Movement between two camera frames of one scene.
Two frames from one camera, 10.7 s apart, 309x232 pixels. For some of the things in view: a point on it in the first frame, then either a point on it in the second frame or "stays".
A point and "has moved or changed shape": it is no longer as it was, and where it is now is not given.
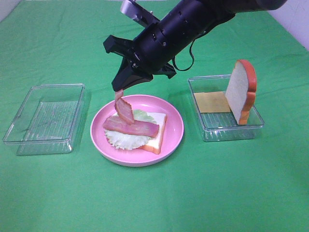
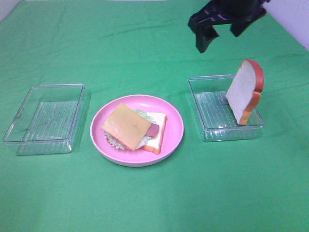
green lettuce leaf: [127, 141] stays
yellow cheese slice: [212, 102] -> [127, 125]
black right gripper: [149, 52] -> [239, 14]
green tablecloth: [256, 185] stays
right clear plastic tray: [221, 126] stays
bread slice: [241, 91] has moved or changed shape
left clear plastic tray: [48, 121] stays
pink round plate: [173, 132] stays
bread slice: [154, 144] stays
